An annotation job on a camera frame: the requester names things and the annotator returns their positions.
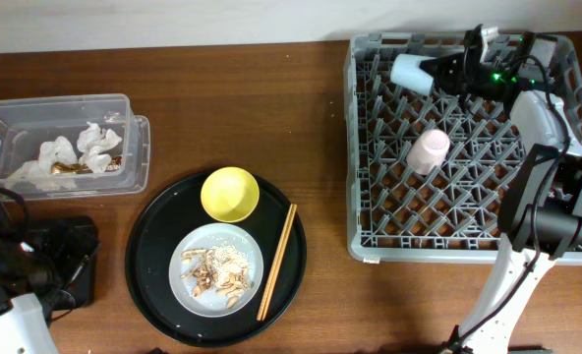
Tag blue cup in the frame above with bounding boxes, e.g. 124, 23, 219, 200
390, 54, 434, 95

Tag pink cup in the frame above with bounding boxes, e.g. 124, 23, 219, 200
406, 129, 450, 175

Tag wooden chopstick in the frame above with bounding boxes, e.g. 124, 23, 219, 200
256, 203, 293, 322
259, 204, 299, 323

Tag yellow bowl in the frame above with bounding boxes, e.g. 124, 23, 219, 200
201, 166, 260, 223

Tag food scraps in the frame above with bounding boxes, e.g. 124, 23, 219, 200
181, 245, 252, 309

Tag grey plate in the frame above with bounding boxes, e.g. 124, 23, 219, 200
168, 223, 263, 318

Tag white tissue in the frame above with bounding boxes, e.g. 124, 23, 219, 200
5, 122, 123, 192

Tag gold foil wrapper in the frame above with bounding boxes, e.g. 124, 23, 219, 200
50, 156, 122, 174

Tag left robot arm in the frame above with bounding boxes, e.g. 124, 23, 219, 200
0, 188, 100, 353

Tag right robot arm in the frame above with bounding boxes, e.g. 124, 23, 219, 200
419, 26, 582, 353

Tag grey dishwasher rack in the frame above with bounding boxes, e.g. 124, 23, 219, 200
343, 30, 582, 266

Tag round black tray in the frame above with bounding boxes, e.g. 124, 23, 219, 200
125, 170, 307, 347

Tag clear plastic bin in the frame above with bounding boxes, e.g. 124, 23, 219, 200
0, 94, 150, 200

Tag black rectangular bin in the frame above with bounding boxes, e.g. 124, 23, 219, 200
24, 216, 100, 315

